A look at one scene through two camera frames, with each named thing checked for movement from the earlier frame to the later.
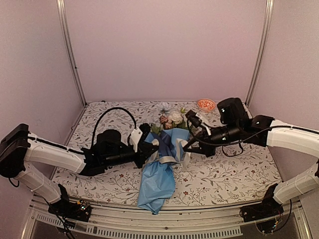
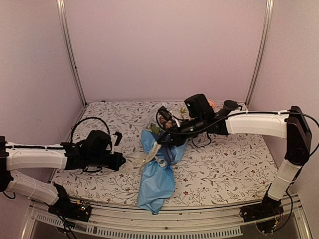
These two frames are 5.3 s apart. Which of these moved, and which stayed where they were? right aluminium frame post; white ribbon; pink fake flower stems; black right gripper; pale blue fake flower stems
Moved: pale blue fake flower stems; black right gripper; white ribbon
Stayed: right aluminium frame post; pink fake flower stems
